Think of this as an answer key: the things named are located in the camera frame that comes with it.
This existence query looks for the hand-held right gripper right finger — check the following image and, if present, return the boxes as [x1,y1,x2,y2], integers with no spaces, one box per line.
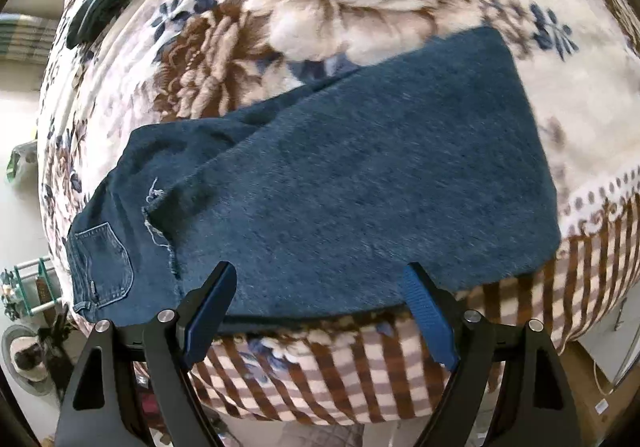
[402,262,583,447]

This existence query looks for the floral bed blanket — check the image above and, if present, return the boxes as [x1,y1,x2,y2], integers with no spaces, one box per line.
[37,0,640,428]

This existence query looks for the teal shelf rack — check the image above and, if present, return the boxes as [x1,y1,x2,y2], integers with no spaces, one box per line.
[0,256,62,324]

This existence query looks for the grey-blue striped curtain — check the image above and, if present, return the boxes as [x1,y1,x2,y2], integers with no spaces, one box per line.
[0,12,58,63]

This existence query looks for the clear plastic bag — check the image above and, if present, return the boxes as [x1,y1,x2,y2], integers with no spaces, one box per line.
[6,137,40,184]

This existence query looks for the brown cardboard box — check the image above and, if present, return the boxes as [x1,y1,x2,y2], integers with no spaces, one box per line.
[560,341,626,447]

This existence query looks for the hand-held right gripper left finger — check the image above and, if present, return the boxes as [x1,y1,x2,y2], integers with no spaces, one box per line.
[54,261,238,447]

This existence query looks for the dark blue jeans pants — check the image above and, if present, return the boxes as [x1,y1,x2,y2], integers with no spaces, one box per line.
[65,26,562,328]

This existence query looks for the grey quilted cloth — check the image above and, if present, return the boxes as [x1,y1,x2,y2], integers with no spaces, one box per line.
[277,421,368,447]

